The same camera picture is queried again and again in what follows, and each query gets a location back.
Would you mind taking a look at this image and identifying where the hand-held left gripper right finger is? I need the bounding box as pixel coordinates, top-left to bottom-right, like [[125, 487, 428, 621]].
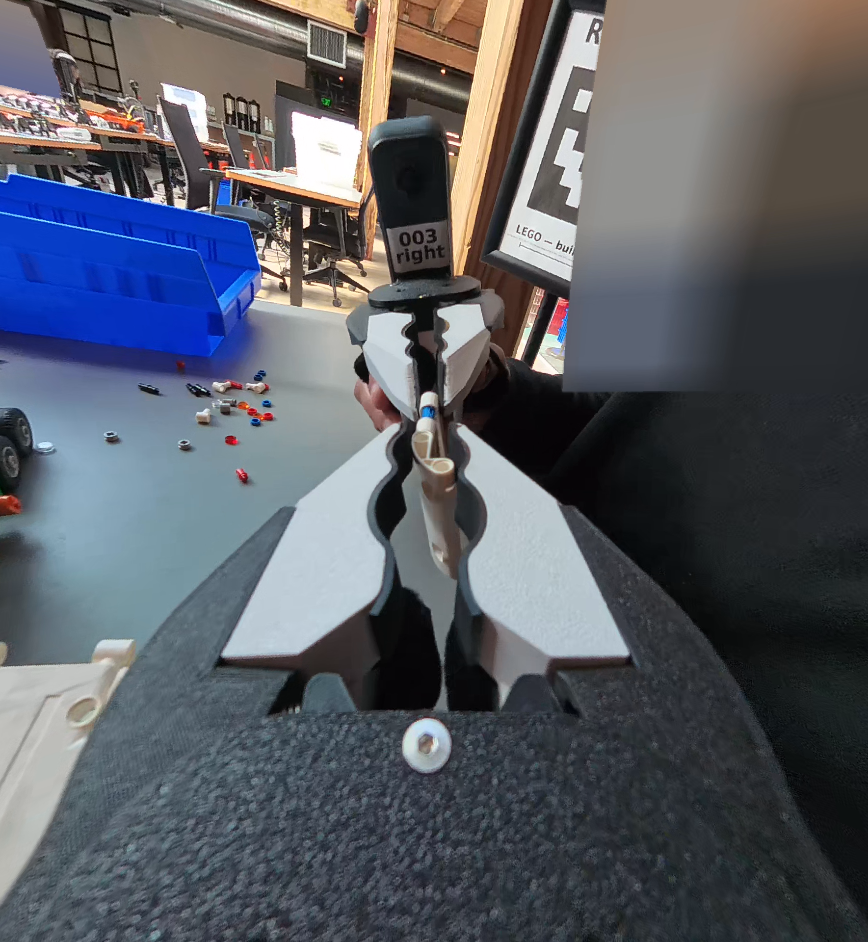
[[450, 425, 632, 711]]

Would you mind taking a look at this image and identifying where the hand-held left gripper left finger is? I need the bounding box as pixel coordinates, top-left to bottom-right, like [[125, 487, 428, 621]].
[[222, 419, 410, 711]]

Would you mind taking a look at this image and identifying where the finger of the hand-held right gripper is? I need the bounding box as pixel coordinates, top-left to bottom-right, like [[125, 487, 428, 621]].
[[364, 313, 420, 422], [437, 303, 492, 419]]

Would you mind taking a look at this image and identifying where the person's right forearm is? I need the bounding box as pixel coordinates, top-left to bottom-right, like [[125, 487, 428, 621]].
[[471, 357, 611, 487]]

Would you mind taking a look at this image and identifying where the white lego garbage container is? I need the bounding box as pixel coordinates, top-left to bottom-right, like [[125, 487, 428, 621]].
[[0, 640, 137, 884]]

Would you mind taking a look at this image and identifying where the person's right hand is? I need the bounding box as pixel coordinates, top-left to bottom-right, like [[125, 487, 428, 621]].
[[353, 359, 410, 434]]

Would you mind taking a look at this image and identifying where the white desk screen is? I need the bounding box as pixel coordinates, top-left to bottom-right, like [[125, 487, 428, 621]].
[[290, 110, 365, 194]]

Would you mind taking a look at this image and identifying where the black office chair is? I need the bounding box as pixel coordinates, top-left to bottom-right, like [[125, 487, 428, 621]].
[[158, 96, 291, 291], [303, 187, 370, 309]]

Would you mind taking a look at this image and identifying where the wooden office desk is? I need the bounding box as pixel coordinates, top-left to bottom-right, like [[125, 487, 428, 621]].
[[224, 168, 365, 309]]

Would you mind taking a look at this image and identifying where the framed marker sign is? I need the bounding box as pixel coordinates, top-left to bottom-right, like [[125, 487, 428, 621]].
[[480, 0, 605, 299]]

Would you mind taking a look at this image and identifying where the scatter of coloured round studs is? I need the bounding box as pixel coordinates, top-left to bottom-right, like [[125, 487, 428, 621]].
[[224, 368, 274, 447]]

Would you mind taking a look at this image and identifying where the person's black clothing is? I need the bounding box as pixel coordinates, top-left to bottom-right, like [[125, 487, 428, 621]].
[[544, 390, 868, 942]]

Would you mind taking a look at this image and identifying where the blue plastic bin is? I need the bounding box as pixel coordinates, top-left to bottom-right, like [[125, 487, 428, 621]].
[[0, 163, 263, 359]]

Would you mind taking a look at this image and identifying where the long work table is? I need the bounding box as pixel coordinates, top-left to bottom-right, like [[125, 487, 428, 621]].
[[0, 88, 148, 152]]

